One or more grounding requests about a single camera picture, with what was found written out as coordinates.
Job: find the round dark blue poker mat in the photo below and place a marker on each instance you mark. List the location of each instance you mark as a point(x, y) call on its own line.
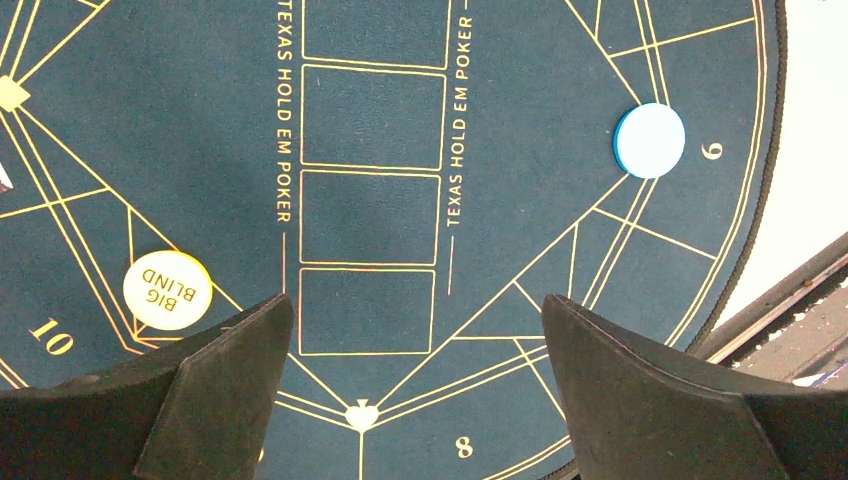
point(417, 177)

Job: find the blue small blind button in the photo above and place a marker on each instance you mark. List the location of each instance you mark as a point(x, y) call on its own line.
point(649, 140)

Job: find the floral tablecloth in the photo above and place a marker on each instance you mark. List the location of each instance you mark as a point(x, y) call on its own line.
point(806, 209)

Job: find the yellow big blind button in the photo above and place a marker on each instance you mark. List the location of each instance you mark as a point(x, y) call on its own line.
point(167, 290)

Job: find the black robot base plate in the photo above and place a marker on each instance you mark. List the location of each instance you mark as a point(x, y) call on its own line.
point(796, 332)

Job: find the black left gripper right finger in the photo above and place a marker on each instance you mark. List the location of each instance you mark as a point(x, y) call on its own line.
point(638, 409)

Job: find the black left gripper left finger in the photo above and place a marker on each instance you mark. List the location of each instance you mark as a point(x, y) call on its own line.
point(196, 409)

